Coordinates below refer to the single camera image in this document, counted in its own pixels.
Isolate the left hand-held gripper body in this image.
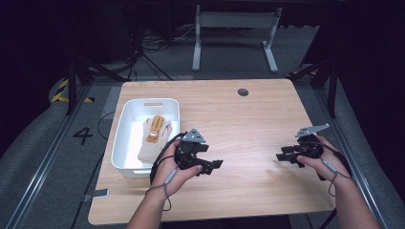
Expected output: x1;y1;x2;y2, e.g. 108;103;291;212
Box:
174;128;207;171

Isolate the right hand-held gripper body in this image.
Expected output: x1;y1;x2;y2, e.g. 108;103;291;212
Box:
294;123;330;159

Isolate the beige glove with face print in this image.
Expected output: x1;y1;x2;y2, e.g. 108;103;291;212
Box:
137;114;173;164

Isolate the white plastic bin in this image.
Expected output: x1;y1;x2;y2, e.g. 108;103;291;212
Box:
110;97;181;179

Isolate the person's right hand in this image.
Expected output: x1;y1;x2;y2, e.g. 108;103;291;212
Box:
296;135;351;189

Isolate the person's left hand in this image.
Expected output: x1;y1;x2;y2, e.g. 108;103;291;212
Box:
149;139;203;200

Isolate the black metal stand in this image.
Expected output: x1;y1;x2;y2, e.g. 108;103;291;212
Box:
65;56;128;116
286;59;339;119

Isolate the yellow black hazard tape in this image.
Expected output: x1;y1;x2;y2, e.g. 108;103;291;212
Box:
51;78;96;104

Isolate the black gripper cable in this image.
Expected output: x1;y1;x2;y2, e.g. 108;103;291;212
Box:
149;132;187;185
313;141;353;229

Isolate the grey wrist strap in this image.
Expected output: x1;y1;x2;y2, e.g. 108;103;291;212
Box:
144;167;179;213
320;157;358;198

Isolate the aluminium floor rail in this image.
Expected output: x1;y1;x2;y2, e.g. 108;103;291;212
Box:
313;85;389;229
4;85;94;229

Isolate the grey metal bracket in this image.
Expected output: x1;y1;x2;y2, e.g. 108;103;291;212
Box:
83;188;110;203

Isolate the thin black floor cable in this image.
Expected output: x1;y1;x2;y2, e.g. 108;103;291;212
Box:
70;110;117;229

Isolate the bundle of floor cables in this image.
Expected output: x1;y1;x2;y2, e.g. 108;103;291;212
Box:
127;23;199;81

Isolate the white metal desk frame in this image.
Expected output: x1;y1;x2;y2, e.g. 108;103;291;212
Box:
191;4;284;73

